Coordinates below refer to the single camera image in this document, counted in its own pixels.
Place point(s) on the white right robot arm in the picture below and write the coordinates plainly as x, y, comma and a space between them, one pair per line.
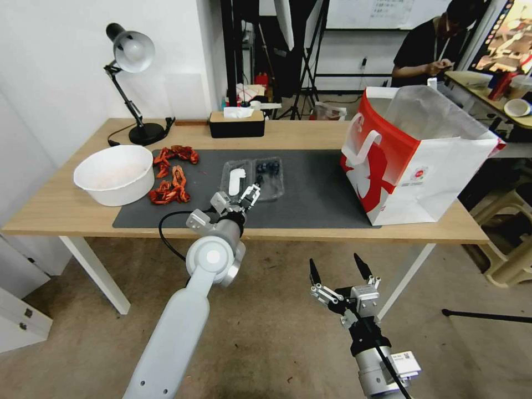
380, 374

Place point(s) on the red and white takeout bag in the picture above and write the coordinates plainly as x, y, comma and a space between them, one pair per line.
415, 183

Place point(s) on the black metal rack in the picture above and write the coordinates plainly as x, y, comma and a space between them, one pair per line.
232, 50

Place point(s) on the black desk lamp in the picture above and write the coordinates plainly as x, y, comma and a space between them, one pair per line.
133, 50

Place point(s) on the white whiteboard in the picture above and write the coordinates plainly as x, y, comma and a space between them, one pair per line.
374, 12

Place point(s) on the black light stand tripod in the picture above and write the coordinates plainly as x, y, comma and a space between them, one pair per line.
305, 70

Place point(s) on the person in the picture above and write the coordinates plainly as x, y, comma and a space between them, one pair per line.
420, 45

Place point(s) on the red crayfish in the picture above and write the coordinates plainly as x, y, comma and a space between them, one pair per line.
178, 175
162, 162
187, 153
182, 194
160, 194

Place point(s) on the wooden table with white legs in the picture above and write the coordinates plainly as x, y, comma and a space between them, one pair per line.
58, 199

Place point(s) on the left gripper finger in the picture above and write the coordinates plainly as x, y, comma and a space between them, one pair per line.
246, 194
257, 188

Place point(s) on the black clip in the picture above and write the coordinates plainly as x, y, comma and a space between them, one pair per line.
169, 124

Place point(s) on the thin wooden strip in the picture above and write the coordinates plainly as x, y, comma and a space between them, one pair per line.
191, 122

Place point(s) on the beige background desk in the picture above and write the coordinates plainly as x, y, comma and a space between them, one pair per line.
469, 85

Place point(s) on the lidded drink cup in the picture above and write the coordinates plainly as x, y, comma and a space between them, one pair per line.
521, 87

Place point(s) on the white paper bowl with rim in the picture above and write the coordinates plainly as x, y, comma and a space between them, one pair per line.
518, 108

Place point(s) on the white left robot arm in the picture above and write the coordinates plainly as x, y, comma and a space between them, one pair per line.
178, 316

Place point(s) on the black tissue box wooden lid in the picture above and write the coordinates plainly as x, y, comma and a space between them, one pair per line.
237, 124

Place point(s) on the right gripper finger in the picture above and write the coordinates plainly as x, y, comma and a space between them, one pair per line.
315, 276
365, 268

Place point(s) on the black stand leg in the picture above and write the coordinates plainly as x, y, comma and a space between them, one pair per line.
486, 315

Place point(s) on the clear plastic bag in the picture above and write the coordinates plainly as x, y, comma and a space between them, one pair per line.
330, 111

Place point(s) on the white cabinet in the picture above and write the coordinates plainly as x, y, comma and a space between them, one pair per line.
25, 291

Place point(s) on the red drink bottle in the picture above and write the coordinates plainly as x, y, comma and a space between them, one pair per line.
500, 85

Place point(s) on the clear plastic takeout container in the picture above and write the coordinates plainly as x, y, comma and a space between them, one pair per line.
274, 187

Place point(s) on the beige plastic stool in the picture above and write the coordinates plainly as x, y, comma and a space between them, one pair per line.
505, 232

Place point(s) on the dark grey desk mat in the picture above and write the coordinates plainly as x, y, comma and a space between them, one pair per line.
316, 195

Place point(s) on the colourful display screen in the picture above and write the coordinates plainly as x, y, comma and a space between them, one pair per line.
509, 37

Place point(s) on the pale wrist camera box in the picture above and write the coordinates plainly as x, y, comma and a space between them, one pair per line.
365, 299

